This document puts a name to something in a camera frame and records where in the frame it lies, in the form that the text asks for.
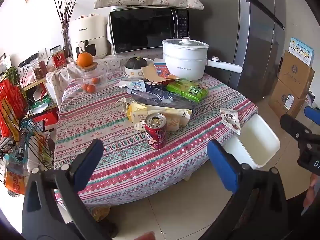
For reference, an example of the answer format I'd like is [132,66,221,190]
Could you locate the glass teapot with bamboo lid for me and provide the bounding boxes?
[74,62,108,93]

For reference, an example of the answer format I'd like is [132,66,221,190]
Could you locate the green kabocha squash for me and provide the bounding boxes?
[125,57,148,70]

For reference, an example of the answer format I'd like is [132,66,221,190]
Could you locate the red drink can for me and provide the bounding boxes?
[145,113,167,150]

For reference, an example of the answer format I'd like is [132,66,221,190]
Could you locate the patterned woven tablecloth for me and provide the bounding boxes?
[53,69,258,206]

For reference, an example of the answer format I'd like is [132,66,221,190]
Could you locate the red packets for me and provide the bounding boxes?
[0,78,28,142]

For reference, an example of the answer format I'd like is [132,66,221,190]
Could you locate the brown cardboard box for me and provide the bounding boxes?
[268,79,313,119]
[278,51,315,99]

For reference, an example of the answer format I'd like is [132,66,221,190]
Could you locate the crumpled pale wrapper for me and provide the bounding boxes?
[116,97,137,113]

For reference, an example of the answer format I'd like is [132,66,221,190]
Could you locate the glass vase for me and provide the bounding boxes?
[61,30,73,55]

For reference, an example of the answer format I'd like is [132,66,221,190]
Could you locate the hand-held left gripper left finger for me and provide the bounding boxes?
[22,139,113,240]

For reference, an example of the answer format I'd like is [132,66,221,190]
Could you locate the blue printed carton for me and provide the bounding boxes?
[288,37,315,66]

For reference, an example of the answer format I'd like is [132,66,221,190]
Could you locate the grey refrigerator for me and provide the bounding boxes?
[185,0,286,101]

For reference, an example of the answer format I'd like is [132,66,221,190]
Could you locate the white trash bin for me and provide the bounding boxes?
[222,114,281,170]

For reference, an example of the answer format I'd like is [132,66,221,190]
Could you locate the torn brown cardboard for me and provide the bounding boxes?
[141,64,178,86]

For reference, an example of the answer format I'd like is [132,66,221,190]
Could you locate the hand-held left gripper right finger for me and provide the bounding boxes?
[200,140,289,240]

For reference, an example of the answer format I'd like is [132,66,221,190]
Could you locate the black microwave oven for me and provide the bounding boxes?
[107,6,191,55]

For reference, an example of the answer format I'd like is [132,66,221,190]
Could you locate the black wire rack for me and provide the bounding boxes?
[0,64,56,172]

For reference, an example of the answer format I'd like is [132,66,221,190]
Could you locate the white blue wrapper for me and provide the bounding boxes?
[115,80,161,94]

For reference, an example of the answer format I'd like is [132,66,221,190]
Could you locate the white air fryer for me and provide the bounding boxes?
[69,14,108,60]

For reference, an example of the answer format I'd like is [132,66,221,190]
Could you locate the green snack packet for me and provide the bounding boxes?
[166,79,209,103]

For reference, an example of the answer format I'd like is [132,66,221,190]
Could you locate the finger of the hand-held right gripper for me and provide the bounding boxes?
[279,114,313,142]
[304,106,320,126]

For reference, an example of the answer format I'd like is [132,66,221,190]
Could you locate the cream yellow packet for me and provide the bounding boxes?
[125,100,193,131]

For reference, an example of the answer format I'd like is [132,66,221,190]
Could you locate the white flower print bowl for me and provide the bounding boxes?
[124,58,153,78]

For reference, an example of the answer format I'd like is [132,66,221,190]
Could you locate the wooden shelf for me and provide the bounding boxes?
[19,55,62,130]

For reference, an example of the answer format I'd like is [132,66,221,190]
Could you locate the red label jar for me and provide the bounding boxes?
[49,45,68,70]

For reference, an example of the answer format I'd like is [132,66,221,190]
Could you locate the person's left hand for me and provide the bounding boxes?
[134,232,157,240]

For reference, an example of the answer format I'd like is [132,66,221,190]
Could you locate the large orange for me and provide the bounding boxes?
[76,51,94,68]

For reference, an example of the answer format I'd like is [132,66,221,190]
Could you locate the orange bag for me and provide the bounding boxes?
[4,165,28,196]

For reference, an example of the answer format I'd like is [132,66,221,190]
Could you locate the person's right hand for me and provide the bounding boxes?
[303,174,320,216]

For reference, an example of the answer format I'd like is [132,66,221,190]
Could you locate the white electric cooking pot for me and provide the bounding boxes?
[162,37,243,81]

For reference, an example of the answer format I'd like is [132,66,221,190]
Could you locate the dried branches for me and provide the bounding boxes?
[53,0,83,45]

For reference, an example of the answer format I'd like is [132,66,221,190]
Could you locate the small white nut packet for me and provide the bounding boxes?
[219,107,242,136]

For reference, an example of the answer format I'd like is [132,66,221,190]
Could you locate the clear plastic bottle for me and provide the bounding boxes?
[127,87,196,110]

